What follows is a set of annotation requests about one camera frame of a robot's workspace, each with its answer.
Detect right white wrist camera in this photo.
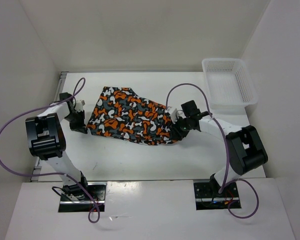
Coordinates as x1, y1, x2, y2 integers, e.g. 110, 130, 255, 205
166, 106, 182, 123

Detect orange black camouflage shorts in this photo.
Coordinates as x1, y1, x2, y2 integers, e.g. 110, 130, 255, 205
86, 86, 177, 146

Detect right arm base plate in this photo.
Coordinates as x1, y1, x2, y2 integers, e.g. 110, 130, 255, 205
193, 180, 242, 211

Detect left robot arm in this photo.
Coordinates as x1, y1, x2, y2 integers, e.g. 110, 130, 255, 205
25, 92, 90, 200

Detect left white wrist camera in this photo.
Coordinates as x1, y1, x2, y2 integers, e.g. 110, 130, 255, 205
74, 100, 85, 113

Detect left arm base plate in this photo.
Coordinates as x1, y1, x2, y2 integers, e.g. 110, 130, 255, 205
52, 182, 107, 213

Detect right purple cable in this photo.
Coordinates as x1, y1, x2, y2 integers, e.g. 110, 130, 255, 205
165, 83, 260, 219

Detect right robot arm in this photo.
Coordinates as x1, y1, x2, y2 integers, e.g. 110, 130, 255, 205
167, 100, 268, 197

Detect purple cable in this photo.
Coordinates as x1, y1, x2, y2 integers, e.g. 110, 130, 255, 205
0, 77, 101, 223
165, 83, 260, 219

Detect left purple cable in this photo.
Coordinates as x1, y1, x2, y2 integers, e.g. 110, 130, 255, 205
0, 77, 101, 223

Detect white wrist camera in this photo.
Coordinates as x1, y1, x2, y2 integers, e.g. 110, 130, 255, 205
166, 106, 182, 123
74, 100, 85, 113

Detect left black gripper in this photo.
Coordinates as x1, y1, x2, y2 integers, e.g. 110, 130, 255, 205
63, 109, 86, 134

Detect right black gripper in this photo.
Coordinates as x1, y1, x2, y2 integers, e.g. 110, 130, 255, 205
168, 114, 192, 141

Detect white perforated plastic basket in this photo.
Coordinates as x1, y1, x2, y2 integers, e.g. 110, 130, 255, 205
201, 58, 258, 110

